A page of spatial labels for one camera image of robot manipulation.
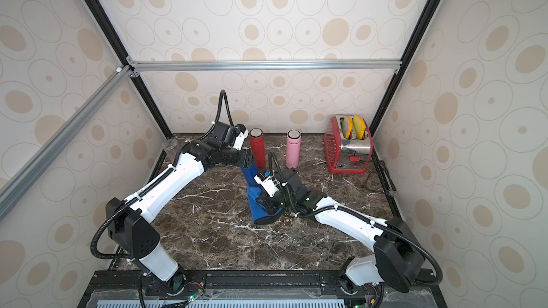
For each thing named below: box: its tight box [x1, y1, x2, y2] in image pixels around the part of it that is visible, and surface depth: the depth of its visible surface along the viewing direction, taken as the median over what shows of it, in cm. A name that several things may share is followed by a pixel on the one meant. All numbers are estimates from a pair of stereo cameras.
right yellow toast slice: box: [352, 114, 367, 140], surface depth 98 cm
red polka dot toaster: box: [323, 114, 374, 174], surface depth 99 cm
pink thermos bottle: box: [285, 129, 302, 169], surface depth 94 cm
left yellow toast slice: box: [341, 116, 354, 140], surface depth 99 cm
